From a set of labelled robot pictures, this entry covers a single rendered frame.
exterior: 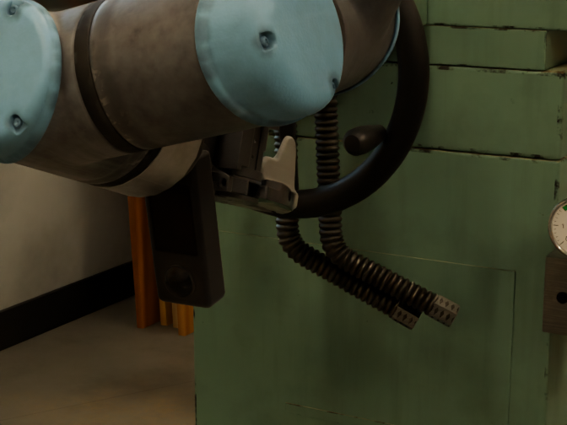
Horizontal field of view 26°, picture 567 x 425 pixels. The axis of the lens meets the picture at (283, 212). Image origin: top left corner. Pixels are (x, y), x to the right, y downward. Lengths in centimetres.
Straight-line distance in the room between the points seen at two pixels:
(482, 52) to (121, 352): 166
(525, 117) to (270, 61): 66
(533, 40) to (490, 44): 4
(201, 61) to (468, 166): 69
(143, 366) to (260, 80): 208
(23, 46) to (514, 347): 77
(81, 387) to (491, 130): 149
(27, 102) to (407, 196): 71
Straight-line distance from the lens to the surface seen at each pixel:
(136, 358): 274
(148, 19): 67
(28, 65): 69
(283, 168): 96
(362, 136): 107
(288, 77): 64
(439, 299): 124
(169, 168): 80
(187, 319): 286
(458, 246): 132
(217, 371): 150
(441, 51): 129
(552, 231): 121
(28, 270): 287
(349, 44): 75
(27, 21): 70
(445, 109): 129
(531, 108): 126
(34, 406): 252
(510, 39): 126
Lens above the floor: 95
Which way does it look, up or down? 14 degrees down
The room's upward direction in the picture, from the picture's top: straight up
